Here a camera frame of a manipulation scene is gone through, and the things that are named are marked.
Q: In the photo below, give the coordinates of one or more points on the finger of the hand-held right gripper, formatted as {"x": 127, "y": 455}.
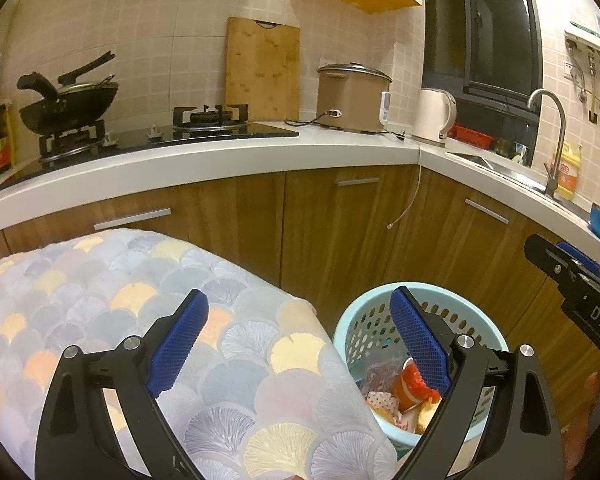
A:
{"x": 580, "y": 305}
{"x": 582, "y": 260}

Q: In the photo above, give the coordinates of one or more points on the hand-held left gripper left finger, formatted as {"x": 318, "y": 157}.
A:
{"x": 177, "y": 340}

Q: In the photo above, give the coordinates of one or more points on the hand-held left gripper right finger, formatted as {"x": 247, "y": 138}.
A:
{"x": 420, "y": 345}

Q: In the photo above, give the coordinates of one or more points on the orange packet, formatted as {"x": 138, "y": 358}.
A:
{"x": 412, "y": 385}

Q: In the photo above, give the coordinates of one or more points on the pink patterned wrapper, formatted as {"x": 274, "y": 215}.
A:
{"x": 382, "y": 375}

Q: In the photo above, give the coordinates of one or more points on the light blue plastic basket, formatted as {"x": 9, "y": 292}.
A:
{"x": 370, "y": 320}

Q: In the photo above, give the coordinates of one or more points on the white dotted wrapper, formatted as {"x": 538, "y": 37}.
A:
{"x": 385, "y": 402}

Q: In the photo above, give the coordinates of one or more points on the person's right hand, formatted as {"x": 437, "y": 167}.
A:
{"x": 577, "y": 440}

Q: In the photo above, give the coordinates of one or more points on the scale-patterned tablecloth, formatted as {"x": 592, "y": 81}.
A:
{"x": 105, "y": 290}

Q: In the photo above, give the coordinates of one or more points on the yellow detergent bottle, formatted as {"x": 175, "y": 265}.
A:
{"x": 569, "y": 172}

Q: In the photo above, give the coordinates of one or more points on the steel sink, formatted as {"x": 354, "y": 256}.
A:
{"x": 500, "y": 167}

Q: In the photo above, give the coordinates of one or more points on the steel faucet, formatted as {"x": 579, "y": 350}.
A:
{"x": 555, "y": 110}

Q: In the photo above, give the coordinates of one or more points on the wooden kitchen cabinet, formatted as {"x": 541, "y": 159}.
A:
{"x": 310, "y": 230}

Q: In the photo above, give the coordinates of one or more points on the red dish rack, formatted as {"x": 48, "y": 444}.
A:
{"x": 472, "y": 136}

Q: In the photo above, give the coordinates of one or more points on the water heater pipes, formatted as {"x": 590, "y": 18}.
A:
{"x": 592, "y": 85}

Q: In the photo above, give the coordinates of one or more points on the black glass gas stove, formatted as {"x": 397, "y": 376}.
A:
{"x": 145, "y": 145}

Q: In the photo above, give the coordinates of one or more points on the white electric kettle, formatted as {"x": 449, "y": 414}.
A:
{"x": 430, "y": 117}

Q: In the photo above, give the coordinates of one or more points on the white water heater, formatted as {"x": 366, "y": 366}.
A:
{"x": 595, "y": 30}

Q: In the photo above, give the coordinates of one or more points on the dark window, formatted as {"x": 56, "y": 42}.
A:
{"x": 480, "y": 35}

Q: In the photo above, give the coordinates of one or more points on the black wok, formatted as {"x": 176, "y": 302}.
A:
{"x": 75, "y": 107}

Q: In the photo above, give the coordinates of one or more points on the brown rice cooker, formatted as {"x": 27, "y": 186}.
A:
{"x": 350, "y": 100}

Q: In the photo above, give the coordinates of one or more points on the dark sauce bottle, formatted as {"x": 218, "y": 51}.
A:
{"x": 2, "y": 145}

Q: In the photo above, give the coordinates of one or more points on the wooden cutting board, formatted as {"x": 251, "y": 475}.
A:
{"x": 262, "y": 70}

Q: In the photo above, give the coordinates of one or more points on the white wall socket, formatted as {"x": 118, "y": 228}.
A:
{"x": 567, "y": 69}

